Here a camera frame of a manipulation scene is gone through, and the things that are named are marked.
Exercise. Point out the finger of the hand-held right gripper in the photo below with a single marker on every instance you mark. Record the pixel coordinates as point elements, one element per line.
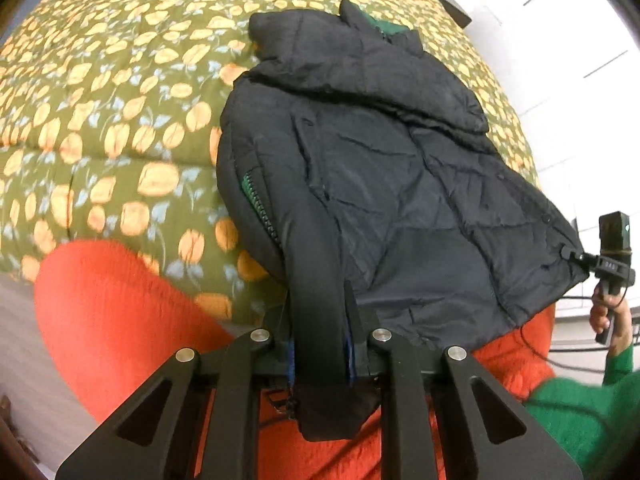
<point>582,256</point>

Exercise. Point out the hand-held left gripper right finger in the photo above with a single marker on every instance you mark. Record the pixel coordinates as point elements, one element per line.
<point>400,385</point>

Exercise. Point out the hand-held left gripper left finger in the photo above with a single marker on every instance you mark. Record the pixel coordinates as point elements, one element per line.
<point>250,360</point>

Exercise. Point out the black puffer jacket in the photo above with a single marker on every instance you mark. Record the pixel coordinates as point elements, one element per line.
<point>375,185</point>

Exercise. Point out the person's green-sleeved right forearm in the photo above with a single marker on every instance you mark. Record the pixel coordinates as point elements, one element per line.
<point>590,420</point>

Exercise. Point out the person's right hand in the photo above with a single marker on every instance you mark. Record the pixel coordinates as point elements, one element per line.
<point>622,325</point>

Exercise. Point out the person's orange-red knit clothing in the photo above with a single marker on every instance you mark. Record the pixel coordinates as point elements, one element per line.
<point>110,310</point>

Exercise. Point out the white wardrobe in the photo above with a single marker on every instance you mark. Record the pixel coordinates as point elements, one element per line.
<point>550,60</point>

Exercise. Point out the brown wooden furniture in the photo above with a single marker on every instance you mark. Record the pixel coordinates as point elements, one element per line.
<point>15,440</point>

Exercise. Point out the green orange floral quilt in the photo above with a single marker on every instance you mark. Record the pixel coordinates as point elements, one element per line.
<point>100,110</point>

